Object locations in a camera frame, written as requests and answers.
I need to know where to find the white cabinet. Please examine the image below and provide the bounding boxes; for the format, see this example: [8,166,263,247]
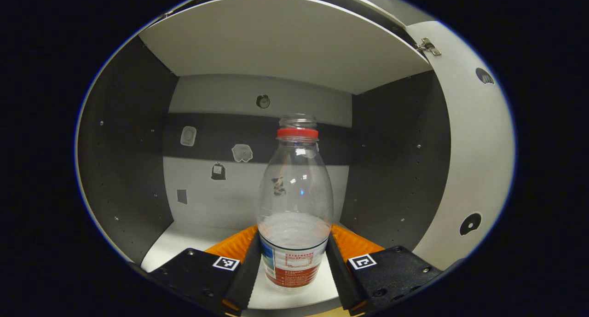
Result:
[76,0,461,311]

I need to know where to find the white cabinet shelf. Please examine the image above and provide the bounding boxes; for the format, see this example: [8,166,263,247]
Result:
[138,0,433,95]
[140,221,343,311]

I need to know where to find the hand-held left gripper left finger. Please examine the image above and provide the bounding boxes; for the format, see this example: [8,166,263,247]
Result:
[146,225,264,315]

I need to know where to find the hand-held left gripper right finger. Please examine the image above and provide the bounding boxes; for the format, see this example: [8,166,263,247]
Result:
[324,224,445,315]

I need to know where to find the white cabinet door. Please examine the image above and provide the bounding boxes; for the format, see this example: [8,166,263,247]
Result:
[405,20,516,271]

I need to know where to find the metal door hinge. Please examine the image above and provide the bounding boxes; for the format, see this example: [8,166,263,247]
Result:
[416,37,441,56]

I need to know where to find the clear plastic bottle red label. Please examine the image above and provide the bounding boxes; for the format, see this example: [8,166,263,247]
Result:
[257,115,334,290]

